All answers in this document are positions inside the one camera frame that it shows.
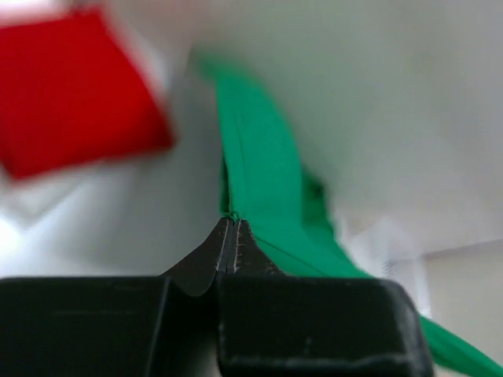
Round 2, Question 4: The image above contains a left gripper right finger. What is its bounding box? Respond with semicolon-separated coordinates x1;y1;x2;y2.
229;220;283;276

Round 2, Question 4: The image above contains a white t shirt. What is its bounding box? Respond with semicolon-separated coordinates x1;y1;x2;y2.
1;1;173;226

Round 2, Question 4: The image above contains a white plastic basket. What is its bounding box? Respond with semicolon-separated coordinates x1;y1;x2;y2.
340;217;431;317

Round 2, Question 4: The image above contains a red t shirt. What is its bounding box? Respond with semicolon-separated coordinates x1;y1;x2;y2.
1;7;177;180

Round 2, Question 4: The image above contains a green t shirt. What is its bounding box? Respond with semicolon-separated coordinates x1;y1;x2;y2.
192;52;502;376

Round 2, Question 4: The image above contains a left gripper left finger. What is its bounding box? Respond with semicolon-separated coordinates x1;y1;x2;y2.
164;218;229;296

